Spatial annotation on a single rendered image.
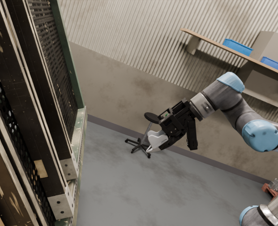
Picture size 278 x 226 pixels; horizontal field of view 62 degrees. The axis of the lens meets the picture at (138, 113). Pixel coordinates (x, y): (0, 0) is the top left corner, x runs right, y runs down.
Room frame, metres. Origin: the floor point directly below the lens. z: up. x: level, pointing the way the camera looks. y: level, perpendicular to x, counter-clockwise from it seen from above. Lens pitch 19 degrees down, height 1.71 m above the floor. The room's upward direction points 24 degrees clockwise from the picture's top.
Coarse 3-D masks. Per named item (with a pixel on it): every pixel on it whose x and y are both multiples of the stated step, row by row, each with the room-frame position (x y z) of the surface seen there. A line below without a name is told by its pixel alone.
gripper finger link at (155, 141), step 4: (152, 136) 0.68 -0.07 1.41; (156, 136) 0.69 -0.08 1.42; (160, 136) 0.69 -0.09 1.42; (164, 136) 0.69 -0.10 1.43; (152, 140) 0.68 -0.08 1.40; (156, 140) 0.69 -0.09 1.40; (160, 140) 0.69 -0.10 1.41; (164, 140) 0.69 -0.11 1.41; (152, 144) 0.69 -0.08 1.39; (156, 144) 0.69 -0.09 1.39; (160, 144) 0.68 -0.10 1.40; (152, 148) 0.69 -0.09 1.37; (156, 148) 0.68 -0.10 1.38; (148, 152) 0.69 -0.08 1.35
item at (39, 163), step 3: (36, 162) 0.68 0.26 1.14; (39, 162) 0.69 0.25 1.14; (42, 162) 0.69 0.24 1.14; (36, 165) 0.68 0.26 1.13; (39, 165) 0.69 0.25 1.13; (42, 165) 0.69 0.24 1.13; (39, 168) 0.69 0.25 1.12; (42, 168) 0.69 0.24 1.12; (39, 171) 0.69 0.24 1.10; (42, 171) 0.69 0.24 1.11; (45, 171) 0.70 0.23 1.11; (39, 174) 0.69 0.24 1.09; (42, 174) 0.69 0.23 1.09; (45, 174) 0.70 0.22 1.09; (42, 177) 0.69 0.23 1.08
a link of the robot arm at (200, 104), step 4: (196, 96) 0.72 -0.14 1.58; (200, 96) 0.71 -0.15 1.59; (192, 100) 0.71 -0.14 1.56; (196, 100) 0.70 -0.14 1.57; (200, 100) 0.70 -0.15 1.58; (204, 100) 0.69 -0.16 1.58; (192, 104) 0.71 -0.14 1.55; (196, 104) 0.70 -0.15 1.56; (200, 104) 0.69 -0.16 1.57; (204, 104) 0.69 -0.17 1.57; (208, 104) 0.69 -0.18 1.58; (196, 108) 0.69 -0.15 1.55; (200, 108) 0.69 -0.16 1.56; (204, 108) 0.69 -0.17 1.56; (208, 108) 0.68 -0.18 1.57; (212, 108) 0.69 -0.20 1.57; (200, 112) 0.69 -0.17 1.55; (204, 112) 0.69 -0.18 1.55; (208, 112) 0.69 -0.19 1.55; (212, 112) 0.70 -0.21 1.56; (204, 116) 0.69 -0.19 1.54
